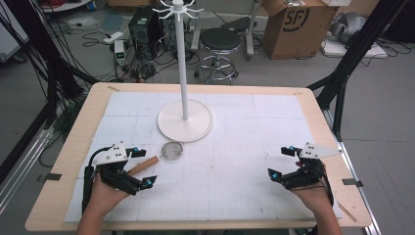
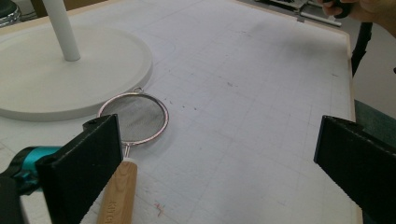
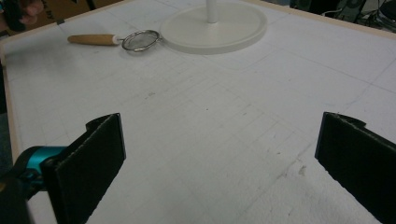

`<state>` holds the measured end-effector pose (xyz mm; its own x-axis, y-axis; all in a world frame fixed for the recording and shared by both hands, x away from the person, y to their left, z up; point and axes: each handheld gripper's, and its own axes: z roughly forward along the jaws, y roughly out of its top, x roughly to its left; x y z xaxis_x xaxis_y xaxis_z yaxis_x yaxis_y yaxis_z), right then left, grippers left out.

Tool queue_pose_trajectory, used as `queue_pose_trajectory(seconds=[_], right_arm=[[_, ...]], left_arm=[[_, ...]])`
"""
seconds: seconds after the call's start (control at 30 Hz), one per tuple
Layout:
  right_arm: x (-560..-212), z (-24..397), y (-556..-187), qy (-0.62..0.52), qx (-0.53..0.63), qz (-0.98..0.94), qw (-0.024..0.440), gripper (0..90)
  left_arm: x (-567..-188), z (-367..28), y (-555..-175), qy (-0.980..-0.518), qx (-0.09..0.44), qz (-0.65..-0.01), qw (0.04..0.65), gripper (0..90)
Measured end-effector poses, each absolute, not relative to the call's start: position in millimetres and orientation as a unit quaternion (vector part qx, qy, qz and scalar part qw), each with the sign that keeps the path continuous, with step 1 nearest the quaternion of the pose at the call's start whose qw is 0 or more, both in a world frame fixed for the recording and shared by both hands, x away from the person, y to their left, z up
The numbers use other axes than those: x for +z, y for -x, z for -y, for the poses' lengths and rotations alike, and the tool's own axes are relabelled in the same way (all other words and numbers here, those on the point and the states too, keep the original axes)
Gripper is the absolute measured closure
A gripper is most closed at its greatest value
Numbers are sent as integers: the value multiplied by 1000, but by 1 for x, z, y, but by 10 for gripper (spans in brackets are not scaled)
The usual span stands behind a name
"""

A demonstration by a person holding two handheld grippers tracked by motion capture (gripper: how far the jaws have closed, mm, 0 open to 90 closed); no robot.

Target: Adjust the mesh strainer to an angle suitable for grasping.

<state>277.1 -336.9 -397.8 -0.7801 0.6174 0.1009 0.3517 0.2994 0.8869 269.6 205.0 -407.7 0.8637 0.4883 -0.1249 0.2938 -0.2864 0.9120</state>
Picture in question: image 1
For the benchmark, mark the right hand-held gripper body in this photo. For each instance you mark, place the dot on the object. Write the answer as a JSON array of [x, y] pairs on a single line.
[[314, 150]]

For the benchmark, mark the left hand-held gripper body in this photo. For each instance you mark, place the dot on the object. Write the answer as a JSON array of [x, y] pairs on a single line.
[[112, 156]]

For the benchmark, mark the person's left hand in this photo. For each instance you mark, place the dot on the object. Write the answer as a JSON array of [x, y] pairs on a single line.
[[105, 196]]

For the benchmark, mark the person's right hand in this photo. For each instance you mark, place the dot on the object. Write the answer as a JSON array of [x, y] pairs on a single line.
[[310, 197]]

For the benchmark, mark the white gridded mat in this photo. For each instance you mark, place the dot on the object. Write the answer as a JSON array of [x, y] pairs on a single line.
[[228, 169]]

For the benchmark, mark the grey tape strip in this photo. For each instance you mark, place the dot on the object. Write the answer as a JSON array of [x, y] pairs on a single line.
[[51, 177], [352, 182]]

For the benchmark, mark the thin wooden stick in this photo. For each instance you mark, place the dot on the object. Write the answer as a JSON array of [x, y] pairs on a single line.
[[346, 211]]

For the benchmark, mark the white hook stand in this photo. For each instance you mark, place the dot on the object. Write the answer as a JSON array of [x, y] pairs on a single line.
[[184, 81]]

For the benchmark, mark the black metal stand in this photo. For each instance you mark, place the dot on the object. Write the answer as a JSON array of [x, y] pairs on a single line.
[[49, 58], [352, 62]]

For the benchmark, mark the white device with green display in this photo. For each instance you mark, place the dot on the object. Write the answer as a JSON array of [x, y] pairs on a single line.
[[119, 52]]

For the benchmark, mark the flat white board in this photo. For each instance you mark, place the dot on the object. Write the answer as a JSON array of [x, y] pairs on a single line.
[[355, 49]]

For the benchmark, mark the white power strip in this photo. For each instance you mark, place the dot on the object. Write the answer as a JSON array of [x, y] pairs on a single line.
[[113, 37]]

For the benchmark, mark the brown cardboard box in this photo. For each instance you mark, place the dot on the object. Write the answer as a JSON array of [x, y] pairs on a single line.
[[295, 31]]

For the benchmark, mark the black computer tower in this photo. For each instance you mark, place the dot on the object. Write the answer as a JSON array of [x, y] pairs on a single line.
[[145, 31]]

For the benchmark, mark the white metal stand leg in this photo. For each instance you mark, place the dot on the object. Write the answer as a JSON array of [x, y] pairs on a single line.
[[250, 29]]

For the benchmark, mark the grey bag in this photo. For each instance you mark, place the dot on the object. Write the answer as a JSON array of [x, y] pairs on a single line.
[[348, 26]]

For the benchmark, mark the black round stool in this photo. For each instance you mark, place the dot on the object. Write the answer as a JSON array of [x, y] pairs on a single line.
[[219, 40]]

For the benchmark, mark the aluminium rail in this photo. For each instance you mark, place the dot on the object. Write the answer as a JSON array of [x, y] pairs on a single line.
[[357, 189], [23, 164]]

